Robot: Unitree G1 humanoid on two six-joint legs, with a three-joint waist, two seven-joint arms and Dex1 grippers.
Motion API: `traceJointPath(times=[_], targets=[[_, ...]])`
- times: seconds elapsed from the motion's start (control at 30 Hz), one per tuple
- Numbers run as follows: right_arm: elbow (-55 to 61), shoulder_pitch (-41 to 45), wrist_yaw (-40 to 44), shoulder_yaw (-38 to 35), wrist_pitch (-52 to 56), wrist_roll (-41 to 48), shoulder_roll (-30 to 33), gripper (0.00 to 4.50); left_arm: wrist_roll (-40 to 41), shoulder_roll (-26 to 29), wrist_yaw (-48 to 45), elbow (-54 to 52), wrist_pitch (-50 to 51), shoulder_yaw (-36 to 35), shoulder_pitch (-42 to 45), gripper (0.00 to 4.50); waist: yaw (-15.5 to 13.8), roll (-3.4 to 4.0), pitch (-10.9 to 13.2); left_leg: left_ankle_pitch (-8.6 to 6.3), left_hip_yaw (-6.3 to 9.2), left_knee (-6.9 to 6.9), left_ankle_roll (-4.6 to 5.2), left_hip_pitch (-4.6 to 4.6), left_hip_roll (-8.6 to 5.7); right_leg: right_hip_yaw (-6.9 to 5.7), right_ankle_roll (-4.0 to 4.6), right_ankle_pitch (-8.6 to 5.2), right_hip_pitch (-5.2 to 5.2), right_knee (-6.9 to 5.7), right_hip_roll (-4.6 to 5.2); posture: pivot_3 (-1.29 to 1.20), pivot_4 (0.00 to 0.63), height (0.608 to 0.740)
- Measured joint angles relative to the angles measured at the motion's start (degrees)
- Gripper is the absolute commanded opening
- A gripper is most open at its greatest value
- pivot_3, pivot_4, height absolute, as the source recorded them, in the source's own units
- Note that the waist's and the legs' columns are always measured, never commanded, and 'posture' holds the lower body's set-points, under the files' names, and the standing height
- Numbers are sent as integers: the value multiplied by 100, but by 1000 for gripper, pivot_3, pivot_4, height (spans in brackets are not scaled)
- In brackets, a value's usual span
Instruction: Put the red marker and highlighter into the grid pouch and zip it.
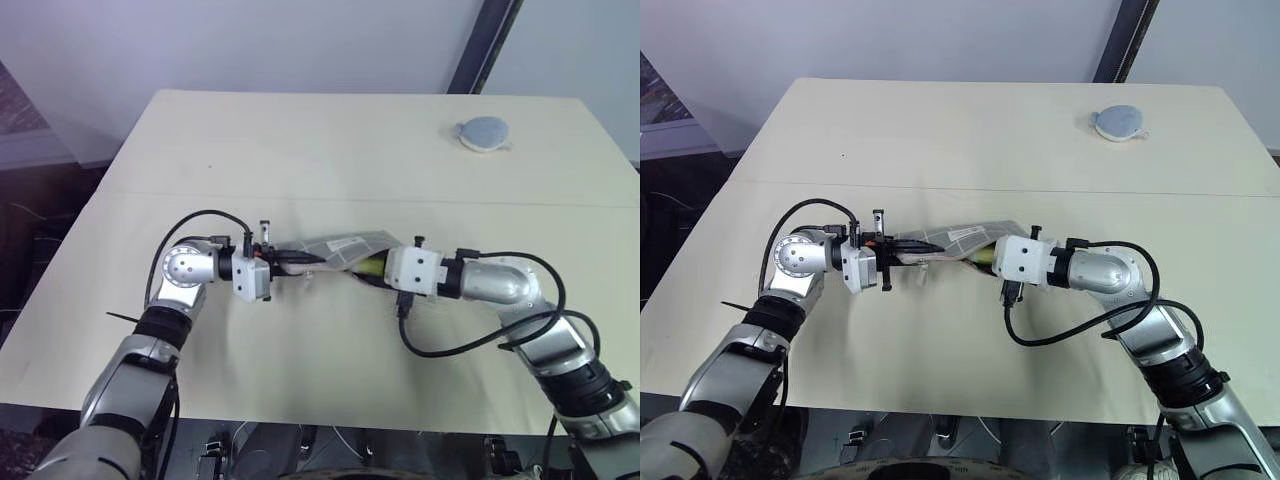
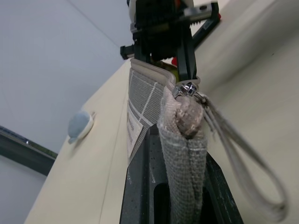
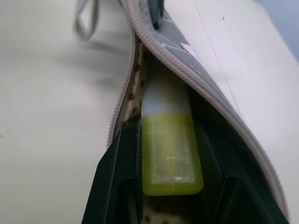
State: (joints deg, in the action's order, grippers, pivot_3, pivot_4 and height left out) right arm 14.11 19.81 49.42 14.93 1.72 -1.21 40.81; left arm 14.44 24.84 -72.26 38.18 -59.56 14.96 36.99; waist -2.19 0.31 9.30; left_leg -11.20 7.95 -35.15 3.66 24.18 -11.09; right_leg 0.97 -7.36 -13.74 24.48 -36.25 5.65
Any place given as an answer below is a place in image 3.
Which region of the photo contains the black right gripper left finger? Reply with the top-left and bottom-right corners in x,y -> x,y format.
81,117 -> 144,224

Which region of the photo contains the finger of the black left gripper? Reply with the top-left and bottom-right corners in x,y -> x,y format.
148,0 -> 164,30

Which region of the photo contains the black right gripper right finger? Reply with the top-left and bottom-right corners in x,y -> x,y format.
186,87 -> 290,224

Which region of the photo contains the yellow-green bottle with white cap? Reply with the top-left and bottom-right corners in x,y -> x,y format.
141,78 -> 204,196

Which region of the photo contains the grey grid zipper pouch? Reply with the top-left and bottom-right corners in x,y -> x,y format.
74,0 -> 288,224

